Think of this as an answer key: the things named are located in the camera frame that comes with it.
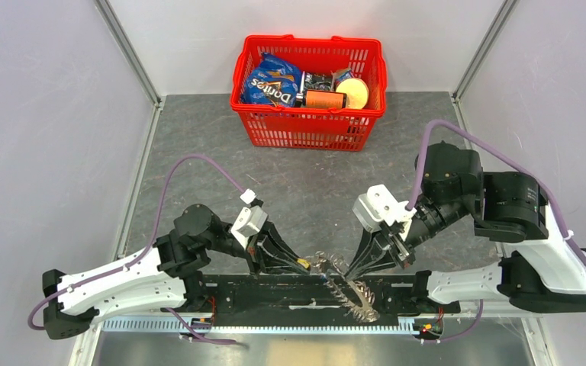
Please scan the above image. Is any orange can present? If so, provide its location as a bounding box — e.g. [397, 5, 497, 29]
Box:
[302, 90, 347, 110]

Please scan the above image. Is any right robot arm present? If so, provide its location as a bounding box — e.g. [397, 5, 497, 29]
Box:
[345, 142, 586, 313]

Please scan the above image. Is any yellow tagged key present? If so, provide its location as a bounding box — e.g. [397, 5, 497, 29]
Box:
[296, 258, 311, 270]

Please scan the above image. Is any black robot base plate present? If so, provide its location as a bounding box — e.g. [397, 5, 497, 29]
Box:
[174, 274, 462, 325]

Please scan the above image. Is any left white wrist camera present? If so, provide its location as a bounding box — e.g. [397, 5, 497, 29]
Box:
[230, 189, 268, 250]

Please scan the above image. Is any dark printed snack packet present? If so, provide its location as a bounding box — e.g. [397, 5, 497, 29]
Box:
[300, 72, 333, 93]

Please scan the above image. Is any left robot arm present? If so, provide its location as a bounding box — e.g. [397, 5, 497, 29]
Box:
[42, 204, 311, 340]

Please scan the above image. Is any blue Doritos chip bag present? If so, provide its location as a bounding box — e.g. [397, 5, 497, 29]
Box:
[240, 53, 302, 108]

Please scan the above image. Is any left aluminium frame post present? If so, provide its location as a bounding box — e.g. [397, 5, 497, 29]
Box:
[94, 0, 163, 107]

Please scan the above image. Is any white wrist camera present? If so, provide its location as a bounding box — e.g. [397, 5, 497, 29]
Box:
[353, 185, 417, 233]
[230, 189, 268, 250]

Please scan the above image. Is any slotted metal cable duct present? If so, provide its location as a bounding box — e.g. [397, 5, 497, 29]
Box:
[101, 313, 468, 336]

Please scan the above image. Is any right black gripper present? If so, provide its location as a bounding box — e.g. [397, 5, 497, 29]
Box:
[343, 192, 475, 280]

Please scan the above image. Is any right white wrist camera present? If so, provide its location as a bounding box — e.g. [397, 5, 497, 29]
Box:
[353, 185, 417, 233]

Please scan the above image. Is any right aluminium frame post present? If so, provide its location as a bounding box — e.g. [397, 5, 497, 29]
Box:
[451, 0, 519, 103]

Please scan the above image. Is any aluminium frame post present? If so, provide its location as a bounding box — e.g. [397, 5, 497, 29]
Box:
[94, 0, 163, 107]
[451, 0, 519, 103]

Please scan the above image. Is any round yellow lid container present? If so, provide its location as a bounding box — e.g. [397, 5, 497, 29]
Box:
[336, 78, 369, 109]

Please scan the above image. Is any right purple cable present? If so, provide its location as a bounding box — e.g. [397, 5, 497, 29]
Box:
[406, 119, 586, 345]

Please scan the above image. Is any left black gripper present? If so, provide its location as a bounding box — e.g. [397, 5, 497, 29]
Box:
[203, 214, 311, 279]

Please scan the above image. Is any red plastic shopping basket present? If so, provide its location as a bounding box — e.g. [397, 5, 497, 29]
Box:
[230, 34, 388, 151]

